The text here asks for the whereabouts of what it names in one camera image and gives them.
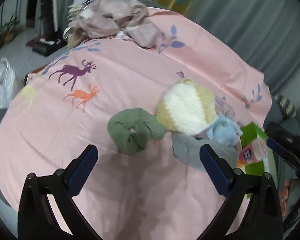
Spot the pink printed bed sheet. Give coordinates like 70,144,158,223
0,8,271,239

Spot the pink gum canister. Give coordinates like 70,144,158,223
237,138,267,167

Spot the striped pillow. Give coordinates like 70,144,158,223
274,95,297,119

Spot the grey fleece cloth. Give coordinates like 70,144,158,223
172,133,238,172

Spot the cream and yellow fuzzy cloth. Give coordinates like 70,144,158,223
155,79,218,135

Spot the green cardboard box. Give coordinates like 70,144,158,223
239,122,278,189

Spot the black floor appliance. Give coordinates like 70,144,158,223
27,0,65,57

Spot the clear glass bottle steel cap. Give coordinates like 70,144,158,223
215,96,235,121

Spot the potted plant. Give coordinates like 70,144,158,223
0,12,19,46

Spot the green knitted scrunchie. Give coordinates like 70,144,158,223
108,108,167,156

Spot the light blue plush toy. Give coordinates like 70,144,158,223
207,115,243,147

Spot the crumpled beige fabric pile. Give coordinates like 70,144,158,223
63,0,163,49

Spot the white plastic bag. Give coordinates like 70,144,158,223
0,58,19,109

